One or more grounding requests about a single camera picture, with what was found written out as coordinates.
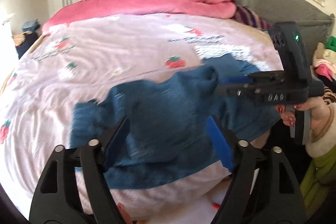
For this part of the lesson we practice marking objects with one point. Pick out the pink strawberry print bedsheet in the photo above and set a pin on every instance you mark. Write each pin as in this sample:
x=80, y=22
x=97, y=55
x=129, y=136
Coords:
x=83, y=62

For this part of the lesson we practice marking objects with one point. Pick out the striped purple pillow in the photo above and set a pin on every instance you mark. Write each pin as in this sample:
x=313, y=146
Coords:
x=247, y=16

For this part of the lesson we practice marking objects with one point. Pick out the pink fleece blanket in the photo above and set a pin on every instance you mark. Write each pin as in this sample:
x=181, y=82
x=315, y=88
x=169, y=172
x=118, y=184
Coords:
x=89, y=9

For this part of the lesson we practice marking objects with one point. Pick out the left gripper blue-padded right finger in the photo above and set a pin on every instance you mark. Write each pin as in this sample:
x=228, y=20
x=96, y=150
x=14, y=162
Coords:
x=263, y=189

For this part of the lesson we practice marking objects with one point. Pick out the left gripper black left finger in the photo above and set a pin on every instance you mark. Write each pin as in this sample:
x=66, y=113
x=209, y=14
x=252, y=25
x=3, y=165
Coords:
x=56, y=198

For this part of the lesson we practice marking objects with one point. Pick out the pile of clothes right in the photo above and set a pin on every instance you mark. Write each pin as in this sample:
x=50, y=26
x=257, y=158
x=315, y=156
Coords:
x=324, y=68

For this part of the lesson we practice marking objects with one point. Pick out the red item on floor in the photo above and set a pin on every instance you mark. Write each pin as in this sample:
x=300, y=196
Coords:
x=216, y=206

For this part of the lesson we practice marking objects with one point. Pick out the clothes pile beside bed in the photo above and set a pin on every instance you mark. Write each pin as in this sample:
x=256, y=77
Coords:
x=31, y=31

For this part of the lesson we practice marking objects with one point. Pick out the right hand red nails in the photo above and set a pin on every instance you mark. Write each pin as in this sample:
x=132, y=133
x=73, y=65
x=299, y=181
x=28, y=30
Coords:
x=320, y=114

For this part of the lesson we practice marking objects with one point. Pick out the green sleeve with fleece cuff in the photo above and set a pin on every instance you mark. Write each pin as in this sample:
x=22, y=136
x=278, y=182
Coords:
x=320, y=175

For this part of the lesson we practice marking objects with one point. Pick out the blue denim pants lace trim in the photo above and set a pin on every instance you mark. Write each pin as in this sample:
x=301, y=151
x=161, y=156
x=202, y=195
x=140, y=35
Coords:
x=168, y=139

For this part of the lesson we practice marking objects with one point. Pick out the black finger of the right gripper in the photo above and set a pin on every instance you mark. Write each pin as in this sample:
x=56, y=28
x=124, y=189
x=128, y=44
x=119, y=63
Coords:
x=242, y=91

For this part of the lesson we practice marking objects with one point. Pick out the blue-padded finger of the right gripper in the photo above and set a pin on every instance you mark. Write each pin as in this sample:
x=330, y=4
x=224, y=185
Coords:
x=237, y=80

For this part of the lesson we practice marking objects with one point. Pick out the grey upholstered headboard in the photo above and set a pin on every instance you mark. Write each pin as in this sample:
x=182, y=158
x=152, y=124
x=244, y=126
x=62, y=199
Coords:
x=314, y=25

